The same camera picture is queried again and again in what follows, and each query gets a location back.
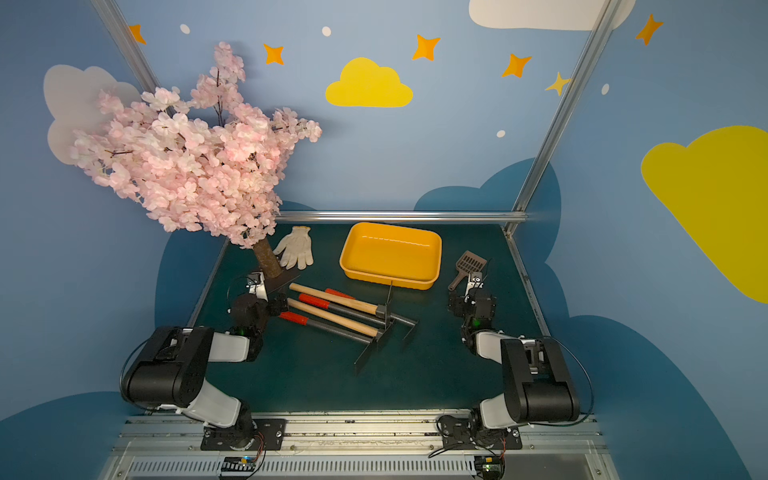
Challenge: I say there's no red grip rake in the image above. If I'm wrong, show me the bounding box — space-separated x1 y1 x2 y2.
279 311 375 375
299 293 386 328
324 289 418 348

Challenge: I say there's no wooden handle hoe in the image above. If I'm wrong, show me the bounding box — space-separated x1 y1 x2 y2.
288 283 393 326
287 298 391 341

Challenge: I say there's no red grip rake back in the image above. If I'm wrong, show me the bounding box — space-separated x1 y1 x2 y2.
324 289 418 348

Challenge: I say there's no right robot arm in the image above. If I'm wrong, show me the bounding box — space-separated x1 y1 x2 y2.
448 287 582 430

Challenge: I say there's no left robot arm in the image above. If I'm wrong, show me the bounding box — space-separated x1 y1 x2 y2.
119 293 288 452

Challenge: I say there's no yellow plastic storage box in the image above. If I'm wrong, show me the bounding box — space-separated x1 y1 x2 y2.
339 222 442 291

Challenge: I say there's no red grip rake front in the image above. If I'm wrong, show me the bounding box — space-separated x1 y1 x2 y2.
279 311 375 375

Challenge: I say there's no brown slotted plastic scoop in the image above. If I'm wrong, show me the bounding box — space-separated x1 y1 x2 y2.
448 251 487 292

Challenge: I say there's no white work glove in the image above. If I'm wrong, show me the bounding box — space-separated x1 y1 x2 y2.
273 226 314 270

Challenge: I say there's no right small circuit board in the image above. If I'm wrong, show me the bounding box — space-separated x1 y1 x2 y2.
473 455 505 480

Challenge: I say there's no small circuit board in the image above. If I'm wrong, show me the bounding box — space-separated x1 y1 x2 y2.
218 456 259 479
473 455 505 480

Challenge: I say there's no pink cherry blossom tree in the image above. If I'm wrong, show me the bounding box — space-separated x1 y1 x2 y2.
70 42 322 271

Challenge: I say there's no left small circuit board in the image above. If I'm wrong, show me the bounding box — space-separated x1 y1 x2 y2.
218 456 259 479

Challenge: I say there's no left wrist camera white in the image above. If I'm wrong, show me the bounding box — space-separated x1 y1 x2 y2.
246 271 268 301

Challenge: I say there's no horizontal aluminium frame bar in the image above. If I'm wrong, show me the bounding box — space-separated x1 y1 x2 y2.
277 210 528 224

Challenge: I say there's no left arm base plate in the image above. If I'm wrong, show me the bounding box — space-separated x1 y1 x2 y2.
200 418 287 452

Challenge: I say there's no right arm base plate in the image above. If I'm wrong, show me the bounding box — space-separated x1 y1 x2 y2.
436 415 523 451

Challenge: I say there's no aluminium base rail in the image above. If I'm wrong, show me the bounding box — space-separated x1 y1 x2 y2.
100 410 619 479

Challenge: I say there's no left aluminium frame post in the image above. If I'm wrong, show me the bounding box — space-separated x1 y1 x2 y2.
91 0 159 91

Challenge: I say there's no aluminium frame post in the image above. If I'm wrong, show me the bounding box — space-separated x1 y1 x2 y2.
91 0 159 91
512 0 624 216

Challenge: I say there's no right aluminium frame post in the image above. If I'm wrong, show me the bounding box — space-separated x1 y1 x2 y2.
512 0 624 216

